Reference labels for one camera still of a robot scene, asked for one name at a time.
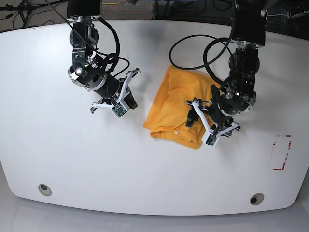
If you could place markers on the yellow T-shirt with script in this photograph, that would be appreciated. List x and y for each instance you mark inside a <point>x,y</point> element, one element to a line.
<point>168,114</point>

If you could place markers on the left table grommet hole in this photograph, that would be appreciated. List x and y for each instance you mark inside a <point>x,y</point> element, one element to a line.
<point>44,190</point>

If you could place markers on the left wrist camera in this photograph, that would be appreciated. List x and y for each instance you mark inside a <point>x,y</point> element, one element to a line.
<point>210,139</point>

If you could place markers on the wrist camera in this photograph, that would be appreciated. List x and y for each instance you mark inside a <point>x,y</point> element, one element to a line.
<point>210,139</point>
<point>118,110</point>

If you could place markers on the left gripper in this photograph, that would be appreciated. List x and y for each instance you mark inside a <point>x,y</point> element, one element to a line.
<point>216,114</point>

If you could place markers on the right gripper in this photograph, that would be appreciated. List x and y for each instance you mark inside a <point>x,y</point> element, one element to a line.
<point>113,91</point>

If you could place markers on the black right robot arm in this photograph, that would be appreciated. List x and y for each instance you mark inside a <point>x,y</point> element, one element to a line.
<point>91,69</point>

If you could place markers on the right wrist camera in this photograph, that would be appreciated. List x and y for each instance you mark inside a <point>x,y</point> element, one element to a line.
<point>118,110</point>

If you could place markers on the black tripod stand legs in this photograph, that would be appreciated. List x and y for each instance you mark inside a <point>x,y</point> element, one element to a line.
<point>25,11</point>

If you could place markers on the red tape rectangle marking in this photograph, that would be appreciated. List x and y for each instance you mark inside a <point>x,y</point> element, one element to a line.
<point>280,152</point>

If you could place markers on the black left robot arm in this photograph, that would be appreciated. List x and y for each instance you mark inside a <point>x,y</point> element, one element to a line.
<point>236,93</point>

